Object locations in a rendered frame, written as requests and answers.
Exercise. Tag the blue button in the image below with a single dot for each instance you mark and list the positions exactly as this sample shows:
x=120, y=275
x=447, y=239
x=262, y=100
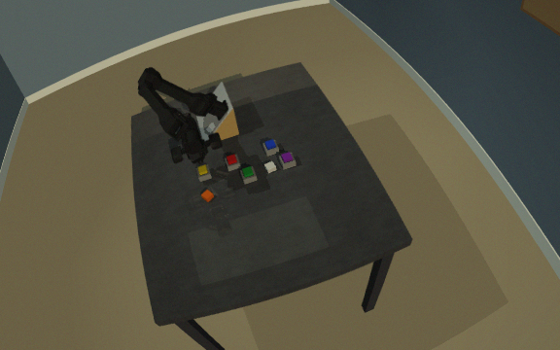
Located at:
x=270, y=147

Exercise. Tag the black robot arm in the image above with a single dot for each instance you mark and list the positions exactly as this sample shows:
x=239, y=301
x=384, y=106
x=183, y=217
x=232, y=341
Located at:
x=171, y=119

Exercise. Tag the purple button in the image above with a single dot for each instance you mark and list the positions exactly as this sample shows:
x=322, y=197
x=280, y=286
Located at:
x=287, y=160

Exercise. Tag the red button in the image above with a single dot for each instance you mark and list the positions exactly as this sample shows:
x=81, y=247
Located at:
x=232, y=162

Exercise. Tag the yellow button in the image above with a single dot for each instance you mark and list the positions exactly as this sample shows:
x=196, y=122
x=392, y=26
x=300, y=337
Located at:
x=203, y=173

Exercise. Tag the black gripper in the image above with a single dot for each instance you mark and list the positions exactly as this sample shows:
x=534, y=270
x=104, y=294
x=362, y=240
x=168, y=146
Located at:
x=214, y=141

